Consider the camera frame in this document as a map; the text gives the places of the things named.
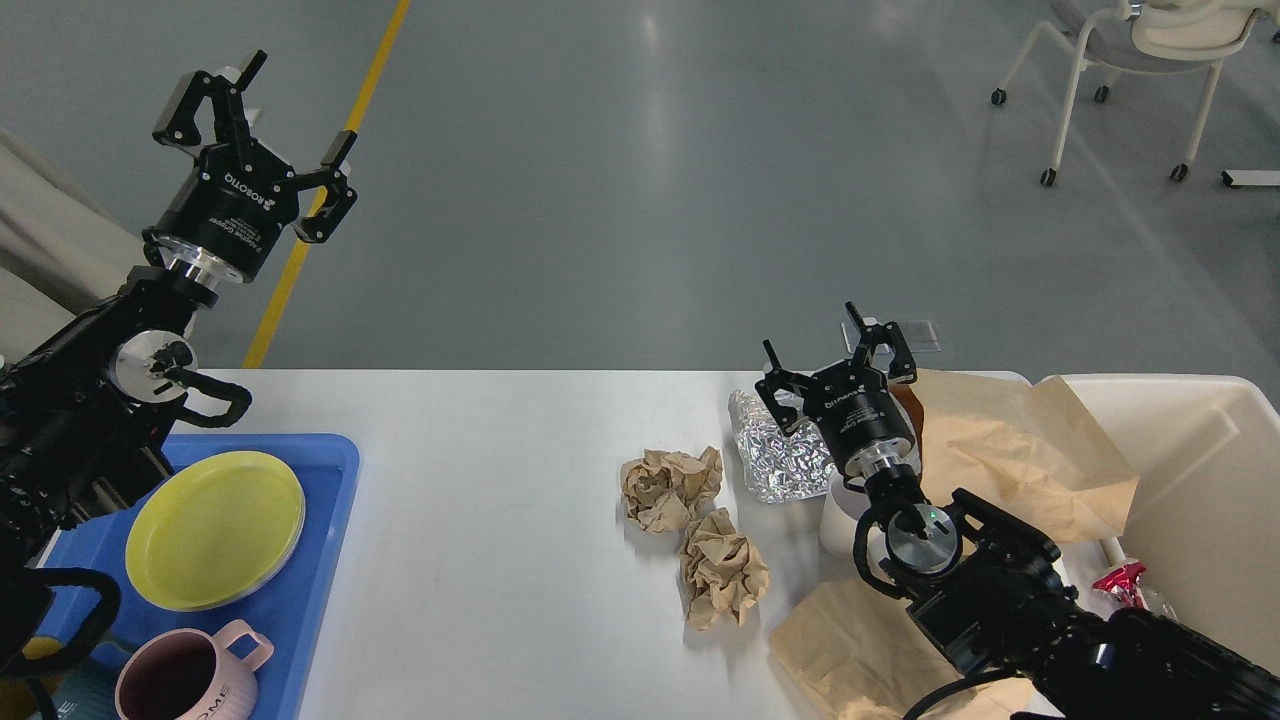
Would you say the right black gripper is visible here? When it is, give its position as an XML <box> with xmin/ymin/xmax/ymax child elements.
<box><xmin>754</xmin><ymin>302</ymin><xmax>923</xmax><ymax>479</ymax></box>

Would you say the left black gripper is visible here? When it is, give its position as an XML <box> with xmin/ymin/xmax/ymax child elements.
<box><xmin>142</xmin><ymin>50</ymin><xmax>358</xmax><ymax>284</ymax></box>

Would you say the yellow plastic plate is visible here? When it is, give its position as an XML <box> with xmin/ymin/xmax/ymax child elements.
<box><xmin>125</xmin><ymin>450</ymin><xmax>307</xmax><ymax>612</ymax></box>

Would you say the pink ceramic mug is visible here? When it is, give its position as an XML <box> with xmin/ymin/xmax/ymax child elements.
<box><xmin>114</xmin><ymin>619</ymin><xmax>275</xmax><ymax>719</ymax></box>

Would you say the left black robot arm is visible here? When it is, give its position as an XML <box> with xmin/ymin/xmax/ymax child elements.
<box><xmin>1</xmin><ymin>50</ymin><xmax>358</xmax><ymax>719</ymax></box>

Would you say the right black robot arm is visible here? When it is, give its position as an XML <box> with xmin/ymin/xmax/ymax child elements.
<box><xmin>755</xmin><ymin>304</ymin><xmax>1279</xmax><ymax>719</ymax></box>

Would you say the right floor socket plate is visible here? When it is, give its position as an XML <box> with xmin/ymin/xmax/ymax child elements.
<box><xmin>899</xmin><ymin>319</ymin><xmax>943</xmax><ymax>354</ymax></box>

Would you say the crumpled aluminium foil sheet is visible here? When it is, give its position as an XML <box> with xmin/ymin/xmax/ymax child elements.
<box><xmin>728</xmin><ymin>389</ymin><xmax>835</xmax><ymax>503</ymax></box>

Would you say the upright white paper cup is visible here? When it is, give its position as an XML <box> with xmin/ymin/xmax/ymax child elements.
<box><xmin>818</xmin><ymin>470</ymin><xmax>870</xmax><ymax>559</ymax></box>

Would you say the large brown paper bag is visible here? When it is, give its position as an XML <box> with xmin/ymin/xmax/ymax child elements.
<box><xmin>892</xmin><ymin>370</ymin><xmax>1140</xmax><ymax>544</ymax></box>

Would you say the upper crumpled brown paper ball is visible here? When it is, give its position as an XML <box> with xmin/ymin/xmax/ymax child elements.
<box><xmin>620</xmin><ymin>446</ymin><xmax>724</xmax><ymax>534</ymax></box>

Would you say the crumpled brown paper ball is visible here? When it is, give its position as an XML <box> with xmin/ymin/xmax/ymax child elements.
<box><xmin>680</xmin><ymin>509</ymin><xmax>771</xmax><ymax>632</ymax></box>
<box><xmin>620</xmin><ymin>446</ymin><xmax>724</xmax><ymax>534</ymax></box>

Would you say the lower crumpled brown paper ball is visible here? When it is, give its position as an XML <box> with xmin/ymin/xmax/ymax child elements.
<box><xmin>680</xmin><ymin>509</ymin><xmax>771</xmax><ymax>632</ymax></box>

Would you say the beige fabric cover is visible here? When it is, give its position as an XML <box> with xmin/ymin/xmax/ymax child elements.
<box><xmin>1</xmin><ymin>131</ymin><xmax>145</xmax><ymax>365</ymax></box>

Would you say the crushed red can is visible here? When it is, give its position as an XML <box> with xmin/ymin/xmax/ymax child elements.
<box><xmin>1091</xmin><ymin>559</ymin><xmax>1149</xmax><ymax>610</ymax></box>

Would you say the white plastic bin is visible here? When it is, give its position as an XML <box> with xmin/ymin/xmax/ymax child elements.
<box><xmin>1057</xmin><ymin>374</ymin><xmax>1279</xmax><ymax>673</ymax></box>

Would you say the white office chair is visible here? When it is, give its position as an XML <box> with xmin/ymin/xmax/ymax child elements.
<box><xmin>989</xmin><ymin>1</ymin><xmax>1279</xmax><ymax>188</ymax></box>

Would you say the white floor bar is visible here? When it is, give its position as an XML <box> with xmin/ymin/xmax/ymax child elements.
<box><xmin>1220</xmin><ymin>169</ymin><xmax>1280</xmax><ymax>190</ymax></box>

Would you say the blue and yellow mug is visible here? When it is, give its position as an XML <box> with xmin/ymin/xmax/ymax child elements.
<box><xmin>1</xmin><ymin>635</ymin><xmax>138</xmax><ymax>719</ymax></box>

